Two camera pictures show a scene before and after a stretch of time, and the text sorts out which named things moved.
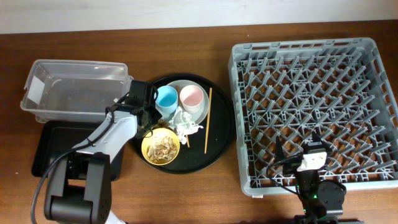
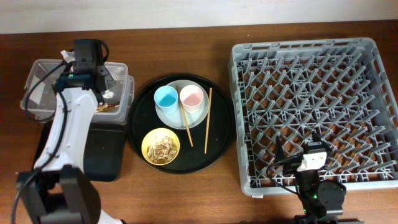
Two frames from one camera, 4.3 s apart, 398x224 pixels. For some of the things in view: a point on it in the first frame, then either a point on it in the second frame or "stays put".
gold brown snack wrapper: [164, 124] -> [107, 108]
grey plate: [178, 85] stays put
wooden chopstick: [208, 121] stays put
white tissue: [185, 124] -> [108, 94]
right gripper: [279, 155] stays put
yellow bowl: [161, 147] stays put
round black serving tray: [196, 127] stays put
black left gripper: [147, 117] -> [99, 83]
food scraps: [163, 150] stays put
